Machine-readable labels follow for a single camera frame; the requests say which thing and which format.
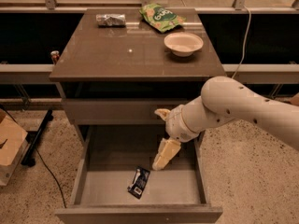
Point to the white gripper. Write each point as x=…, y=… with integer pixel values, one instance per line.
x=177, y=124

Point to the box at right edge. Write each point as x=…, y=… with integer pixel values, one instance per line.
x=295, y=99

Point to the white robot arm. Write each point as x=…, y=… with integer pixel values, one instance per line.
x=222, y=100

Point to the open middle drawer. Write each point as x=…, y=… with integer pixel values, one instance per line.
x=111, y=155

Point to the small red can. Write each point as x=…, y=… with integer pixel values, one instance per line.
x=55, y=56

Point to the white paper bowl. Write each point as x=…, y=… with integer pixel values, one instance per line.
x=183, y=44

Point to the green snack bag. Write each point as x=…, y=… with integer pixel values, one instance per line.
x=160, y=18

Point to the closed top drawer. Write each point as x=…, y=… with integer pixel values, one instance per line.
x=117, y=111

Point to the blue rxbar wrapper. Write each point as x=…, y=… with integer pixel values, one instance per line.
x=139, y=182

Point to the black stand leg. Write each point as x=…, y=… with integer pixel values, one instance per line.
x=33, y=138

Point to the cardboard box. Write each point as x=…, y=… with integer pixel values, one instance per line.
x=12, y=145

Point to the grey drawer cabinet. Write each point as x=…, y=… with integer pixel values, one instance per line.
x=132, y=62

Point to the silver foil snack packet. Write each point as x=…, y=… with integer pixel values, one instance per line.
x=111, y=20

